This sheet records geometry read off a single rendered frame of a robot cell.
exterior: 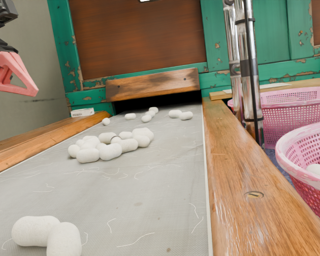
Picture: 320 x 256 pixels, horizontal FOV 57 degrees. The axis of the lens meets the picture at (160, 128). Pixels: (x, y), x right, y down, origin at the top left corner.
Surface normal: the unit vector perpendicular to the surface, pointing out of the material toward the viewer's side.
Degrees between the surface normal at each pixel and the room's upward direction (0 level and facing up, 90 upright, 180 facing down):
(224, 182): 0
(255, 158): 1
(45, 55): 90
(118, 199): 0
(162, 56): 90
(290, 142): 75
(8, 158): 45
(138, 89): 67
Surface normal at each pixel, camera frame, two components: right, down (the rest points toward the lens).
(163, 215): -0.15, -0.98
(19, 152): 0.59, -0.77
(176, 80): -0.18, -0.23
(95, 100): -0.13, 0.18
